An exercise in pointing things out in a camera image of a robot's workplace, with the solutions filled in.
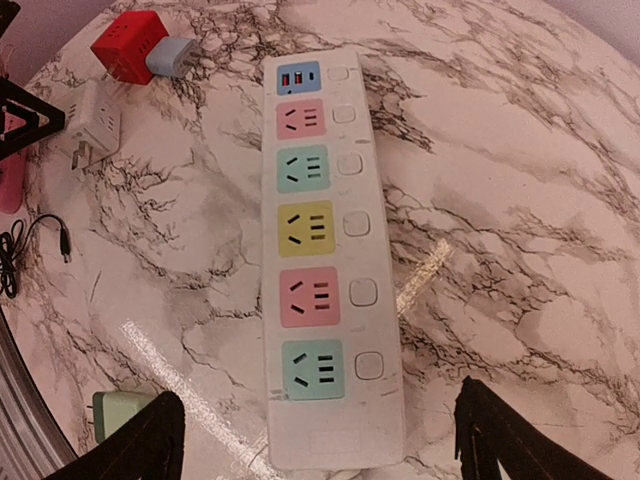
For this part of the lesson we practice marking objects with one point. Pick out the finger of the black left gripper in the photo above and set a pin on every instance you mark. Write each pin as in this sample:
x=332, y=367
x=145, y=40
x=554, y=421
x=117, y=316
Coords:
x=40, y=119

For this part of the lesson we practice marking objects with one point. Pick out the light blue plug adapter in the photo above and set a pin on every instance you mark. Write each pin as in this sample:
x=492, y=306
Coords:
x=172, y=57

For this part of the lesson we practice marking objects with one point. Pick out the white multicolour power strip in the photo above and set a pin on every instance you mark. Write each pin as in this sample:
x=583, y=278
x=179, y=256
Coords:
x=332, y=353

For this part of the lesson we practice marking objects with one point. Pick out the red cube socket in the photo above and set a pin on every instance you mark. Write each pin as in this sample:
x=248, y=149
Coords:
x=124, y=46

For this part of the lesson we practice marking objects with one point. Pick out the aluminium front rail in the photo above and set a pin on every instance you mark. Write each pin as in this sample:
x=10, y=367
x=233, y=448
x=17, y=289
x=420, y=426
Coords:
x=32, y=444

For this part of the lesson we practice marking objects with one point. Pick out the white cube adapter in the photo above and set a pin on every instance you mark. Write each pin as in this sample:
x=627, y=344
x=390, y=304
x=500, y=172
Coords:
x=92, y=127

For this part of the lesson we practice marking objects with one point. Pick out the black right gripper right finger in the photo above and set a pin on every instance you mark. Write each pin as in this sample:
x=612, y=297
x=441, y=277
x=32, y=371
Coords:
x=491, y=437

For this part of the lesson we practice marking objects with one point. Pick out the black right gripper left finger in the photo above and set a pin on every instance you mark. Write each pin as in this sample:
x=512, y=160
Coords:
x=149, y=446

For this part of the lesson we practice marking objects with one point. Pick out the pink triangular power strip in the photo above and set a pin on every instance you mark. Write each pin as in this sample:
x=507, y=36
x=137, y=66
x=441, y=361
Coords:
x=13, y=170

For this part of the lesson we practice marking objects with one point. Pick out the green plug adapter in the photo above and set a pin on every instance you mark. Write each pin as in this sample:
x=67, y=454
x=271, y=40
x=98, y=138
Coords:
x=112, y=409

